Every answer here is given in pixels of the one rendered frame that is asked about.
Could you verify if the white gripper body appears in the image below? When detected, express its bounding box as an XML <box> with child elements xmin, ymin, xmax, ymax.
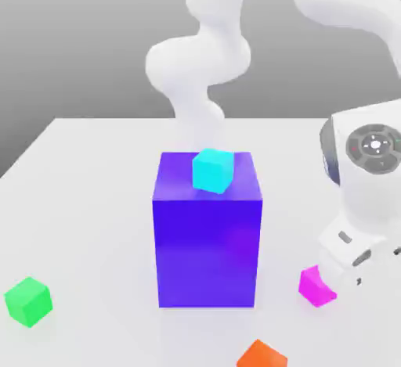
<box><xmin>317</xmin><ymin>236</ymin><xmax>401</xmax><ymax>290</ymax></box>

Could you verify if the small magenta cube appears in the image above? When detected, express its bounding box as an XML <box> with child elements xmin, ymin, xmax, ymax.
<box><xmin>298</xmin><ymin>264</ymin><xmax>338</xmax><ymax>308</ymax></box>

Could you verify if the small orange cube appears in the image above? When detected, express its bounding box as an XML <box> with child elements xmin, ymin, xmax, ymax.
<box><xmin>236</xmin><ymin>338</ymin><xmax>288</xmax><ymax>367</ymax></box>

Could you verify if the small cyan cube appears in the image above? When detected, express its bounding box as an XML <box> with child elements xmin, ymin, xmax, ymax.
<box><xmin>191</xmin><ymin>148</ymin><xmax>235</xmax><ymax>195</ymax></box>

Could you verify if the small green cube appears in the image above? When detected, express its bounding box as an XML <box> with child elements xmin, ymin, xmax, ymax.
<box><xmin>3</xmin><ymin>275</ymin><xmax>54</xmax><ymax>329</ymax></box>

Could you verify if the large purple box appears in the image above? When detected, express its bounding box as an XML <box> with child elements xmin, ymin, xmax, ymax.
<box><xmin>152</xmin><ymin>151</ymin><xmax>263</xmax><ymax>309</ymax></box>

